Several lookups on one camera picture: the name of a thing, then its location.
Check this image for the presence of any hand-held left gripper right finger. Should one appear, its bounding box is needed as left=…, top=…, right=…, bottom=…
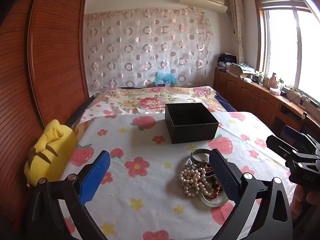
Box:
left=209, top=149, right=293, bottom=240

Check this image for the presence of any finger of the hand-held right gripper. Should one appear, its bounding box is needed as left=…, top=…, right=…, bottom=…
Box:
left=283, top=126, right=320, bottom=148
left=266, top=134, right=320, bottom=159

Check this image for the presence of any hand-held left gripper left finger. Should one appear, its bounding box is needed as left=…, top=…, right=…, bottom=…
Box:
left=26, top=150, right=111, bottom=240

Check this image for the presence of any red bead bracelet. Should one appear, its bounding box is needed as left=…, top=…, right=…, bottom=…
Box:
left=200, top=166, right=222, bottom=201

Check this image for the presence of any pale green jade bangle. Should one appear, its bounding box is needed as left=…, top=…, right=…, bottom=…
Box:
left=199, top=194, right=229, bottom=208

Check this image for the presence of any white pearl necklace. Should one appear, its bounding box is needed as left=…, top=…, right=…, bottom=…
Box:
left=179, top=166, right=218, bottom=198

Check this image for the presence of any silver bangle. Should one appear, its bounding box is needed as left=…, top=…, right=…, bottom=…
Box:
left=190, top=149, right=213, bottom=166

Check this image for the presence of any black cardboard box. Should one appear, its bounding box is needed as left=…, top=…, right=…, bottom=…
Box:
left=164, top=102, right=219, bottom=144

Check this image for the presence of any person's right hand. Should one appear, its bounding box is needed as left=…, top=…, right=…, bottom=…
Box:
left=293, top=186, right=320, bottom=227

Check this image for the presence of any yellow plush toy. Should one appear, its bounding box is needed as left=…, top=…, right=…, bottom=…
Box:
left=24, top=119, right=78, bottom=187

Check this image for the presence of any strawberry print bed sheet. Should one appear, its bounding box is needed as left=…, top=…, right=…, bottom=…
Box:
left=57, top=111, right=297, bottom=240

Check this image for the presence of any brown wooden cabinet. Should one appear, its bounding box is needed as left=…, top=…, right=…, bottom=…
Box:
left=213, top=69, right=320, bottom=142

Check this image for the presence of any pink bottle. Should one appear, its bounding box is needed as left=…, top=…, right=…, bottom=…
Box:
left=268, top=72, right=278, bottom=88

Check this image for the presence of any pile of books and papers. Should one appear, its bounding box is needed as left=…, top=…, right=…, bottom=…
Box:
left=216, top=53, right=256, bottom=78

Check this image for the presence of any wood-framed window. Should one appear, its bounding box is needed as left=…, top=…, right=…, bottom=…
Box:
left=253, top=0, right=320, bottom=102

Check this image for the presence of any floral blanket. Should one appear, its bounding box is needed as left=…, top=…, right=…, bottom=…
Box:
left=74, top=86, right=218, bottom=121

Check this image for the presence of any blue plastic bag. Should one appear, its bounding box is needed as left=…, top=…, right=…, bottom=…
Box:
left=153, top=71, right=177, bottom=87

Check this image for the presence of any patterned window curtain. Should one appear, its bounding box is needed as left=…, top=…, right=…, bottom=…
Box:
left=228, top=0, right=245, bottom=63

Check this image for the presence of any sheer circle-patterned wall curtain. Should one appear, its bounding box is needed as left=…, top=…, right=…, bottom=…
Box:
left=84, top=8, right=214, bottom=91

